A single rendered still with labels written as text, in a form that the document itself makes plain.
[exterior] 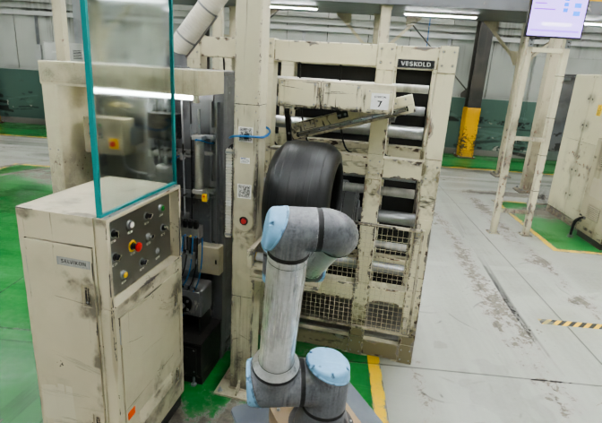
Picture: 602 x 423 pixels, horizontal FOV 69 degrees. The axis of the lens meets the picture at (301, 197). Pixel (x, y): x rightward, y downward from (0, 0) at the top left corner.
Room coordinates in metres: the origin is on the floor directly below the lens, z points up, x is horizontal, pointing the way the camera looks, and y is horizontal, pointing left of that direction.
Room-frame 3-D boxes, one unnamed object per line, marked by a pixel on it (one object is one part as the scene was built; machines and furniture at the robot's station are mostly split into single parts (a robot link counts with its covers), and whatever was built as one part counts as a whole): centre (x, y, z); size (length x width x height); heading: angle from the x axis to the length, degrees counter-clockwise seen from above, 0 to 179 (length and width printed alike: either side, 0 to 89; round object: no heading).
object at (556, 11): (5.15, -2.65, 2.60); 0.60 x 0.05 x 0.55; 87
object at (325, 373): (1.23, -0.11, 0.84); 0.17 x 0.15 x 0.18; 97
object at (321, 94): (2.42, -0.17, 1.71); 0.61 x 0.25 x 0.15; 77
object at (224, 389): (2.20, 0.28, 0.02); 0.27 x 0.27 x 0.04; 77
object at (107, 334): (1.79, 0.83, 0.63); 0.56 x 0.41 x 1.27; 167
